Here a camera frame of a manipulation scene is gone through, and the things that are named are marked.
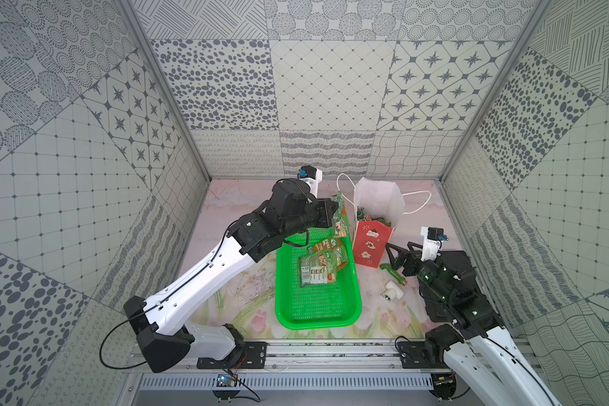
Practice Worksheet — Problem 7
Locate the white pipe elbow fitting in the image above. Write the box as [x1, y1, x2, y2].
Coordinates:
[382, 281, 404, 301]

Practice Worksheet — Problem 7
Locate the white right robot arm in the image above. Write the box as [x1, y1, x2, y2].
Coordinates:
[386, 243, 560, 405]

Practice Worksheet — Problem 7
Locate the green red condiment packet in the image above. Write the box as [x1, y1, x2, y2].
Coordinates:
[333, 192, 348, 238]

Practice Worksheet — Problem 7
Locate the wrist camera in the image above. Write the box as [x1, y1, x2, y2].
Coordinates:
[298, 165, 323, 197]
[421, 227, 448, 262]

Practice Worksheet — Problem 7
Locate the green yellow condiment packet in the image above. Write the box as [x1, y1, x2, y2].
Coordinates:
[308, 237, 348, 270]

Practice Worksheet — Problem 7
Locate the small green circuit board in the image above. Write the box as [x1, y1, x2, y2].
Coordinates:
[216, 373, 237, 387]

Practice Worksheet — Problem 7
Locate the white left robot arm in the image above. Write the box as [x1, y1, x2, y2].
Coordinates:
[123, 179, 338, 373]

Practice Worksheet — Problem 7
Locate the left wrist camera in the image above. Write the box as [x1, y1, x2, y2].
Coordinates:
[298, 165, 323, 197]

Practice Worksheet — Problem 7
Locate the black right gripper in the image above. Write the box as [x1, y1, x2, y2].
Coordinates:
[386, 241, 453, 304]

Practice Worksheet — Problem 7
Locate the green plastic faucet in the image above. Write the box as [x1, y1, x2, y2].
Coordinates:
[379, 263, 408, 286]

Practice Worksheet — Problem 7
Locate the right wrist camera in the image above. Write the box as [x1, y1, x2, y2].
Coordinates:
[421, 227, 448, 262]

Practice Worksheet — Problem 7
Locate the white and red paper bag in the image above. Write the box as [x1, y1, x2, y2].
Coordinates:
[346, 178, 432, 268]

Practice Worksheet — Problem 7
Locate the green plastic basket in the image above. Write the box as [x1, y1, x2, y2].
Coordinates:
[275, 234, 362, 330]

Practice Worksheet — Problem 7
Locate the aluminium mounting rail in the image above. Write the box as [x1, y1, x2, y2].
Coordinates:
[123, 337, 534, 374]

